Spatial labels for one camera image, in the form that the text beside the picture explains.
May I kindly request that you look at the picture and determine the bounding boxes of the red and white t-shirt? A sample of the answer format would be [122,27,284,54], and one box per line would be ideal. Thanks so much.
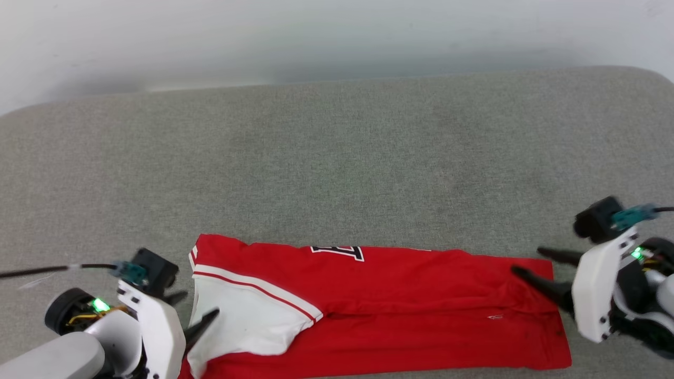
[178,233,573,379]

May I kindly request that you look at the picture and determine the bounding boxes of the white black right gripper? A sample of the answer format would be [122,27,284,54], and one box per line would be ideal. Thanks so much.
[510,227,674,359]

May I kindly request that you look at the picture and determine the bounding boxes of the grey fabric sofa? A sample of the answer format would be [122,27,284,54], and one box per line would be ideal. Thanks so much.
[0,66,674,379]

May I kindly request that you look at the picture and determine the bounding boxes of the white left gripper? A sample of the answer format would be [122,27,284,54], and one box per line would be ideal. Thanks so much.
[44,280,221,379]

